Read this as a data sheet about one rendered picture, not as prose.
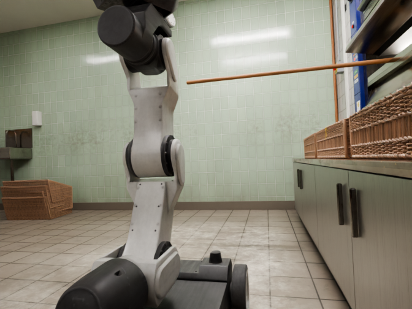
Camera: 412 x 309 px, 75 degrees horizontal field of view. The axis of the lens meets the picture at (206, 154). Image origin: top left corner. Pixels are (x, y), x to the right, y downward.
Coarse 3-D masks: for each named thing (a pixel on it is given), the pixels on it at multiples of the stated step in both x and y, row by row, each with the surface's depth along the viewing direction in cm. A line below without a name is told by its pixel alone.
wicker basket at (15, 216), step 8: (8, 200) 307; (16, 200) 306; (24, 200) 304; (32, 200) 304; (40, 200) 302; (8, 208) 309; (16, 208) 308; (24, 208) 307; (32, 208) 306; (40, 208) 305; (48, 208) 304; (8, 216) 314; (16, 216) 311; (24, 216) 310; (32, 216) 309; (40, 216) 307; (48, 216) 320; (56, 216) 317
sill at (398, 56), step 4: (408, 48) 148; (400, 52) 157; (404, 52) 153; (408, 52) 148; (396, 56) 162; (400, 56) 157; (392, 60) 167; (396, 60) 162; (384, 64) 178; (388, 64) 173; (392, 64) 168; (380, 68) 185; (384, 68) 178; (376, 72) 191; (380, 72) 185; (372, 76) 199; (376, 76) 192; (368, 80) 206
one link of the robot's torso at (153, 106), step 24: (168, 48) 87; (168, 72) 90; (144, 96) 91; (168, 96) 92; (144, 120) 90; (168, 120) 94; (144, 144) 88; (168, 144) 88; (144, 168) 88; (168, 168) 88
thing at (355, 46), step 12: (384, 0) 141; (396, 0) 140; (408, 0) 139; (384, 12) 152; (396, 12) 151; (408, 12) 149; (372, 24) 166; (384, 24) 164; (396, 24) 162; (360, 36) 183; (372, 36) 181; (384, 36) 179; (348, 48) 204; (360, 48) 201; (372, 48) 199
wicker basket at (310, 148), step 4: (308, 136) 184; (312, 136) 168; (304, 140) 208; (308, 140) 187; (312, 140) 170; (304, 144) 212; (308, 144) 187; (312, 144) 172; (304, 148) 214; (308, 148) 190; (312, 148) 173; (316, 148) 162; (304, 152) 214; (308, 152) 189; (312, 152) 173; (316, 152) 161; (308, 156) 191; (312, 156) 172; (316, 156) 161
